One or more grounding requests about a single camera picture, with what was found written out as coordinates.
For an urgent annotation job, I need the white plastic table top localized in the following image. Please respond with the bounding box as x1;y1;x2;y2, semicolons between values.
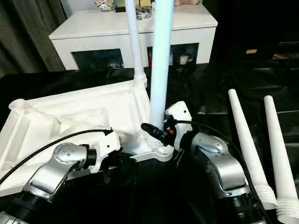
0;78;174;196

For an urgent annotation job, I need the white plastic table leg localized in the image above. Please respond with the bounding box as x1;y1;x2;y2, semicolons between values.
263;95;299;224
228;89;278;210
148;0;175;150
125;0;147;88

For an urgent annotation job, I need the black mat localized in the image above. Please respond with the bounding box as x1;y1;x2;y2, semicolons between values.
0;62;299;224

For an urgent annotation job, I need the white cabinet with glass doors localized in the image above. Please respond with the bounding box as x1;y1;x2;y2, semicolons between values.
49;3;218;70

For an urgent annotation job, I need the black and white bundle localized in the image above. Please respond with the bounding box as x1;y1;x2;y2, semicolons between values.
135;7;154;21

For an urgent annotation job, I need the white spotted plush toy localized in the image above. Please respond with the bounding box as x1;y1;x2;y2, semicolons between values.
94;0;115;12

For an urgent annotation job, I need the grey-green curtain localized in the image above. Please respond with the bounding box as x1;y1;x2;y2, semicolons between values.
0;0;71;79

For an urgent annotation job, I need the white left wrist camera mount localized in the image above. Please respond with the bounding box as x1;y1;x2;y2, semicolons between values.
90;130;121;175

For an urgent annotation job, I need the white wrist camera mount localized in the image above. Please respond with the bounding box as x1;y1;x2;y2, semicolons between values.
90;130;121;175
164;100;193;150

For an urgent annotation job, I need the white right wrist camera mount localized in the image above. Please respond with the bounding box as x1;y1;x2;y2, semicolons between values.
164;100;193;150

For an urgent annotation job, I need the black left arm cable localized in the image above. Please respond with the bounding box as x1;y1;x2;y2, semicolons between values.
0;127;114;185

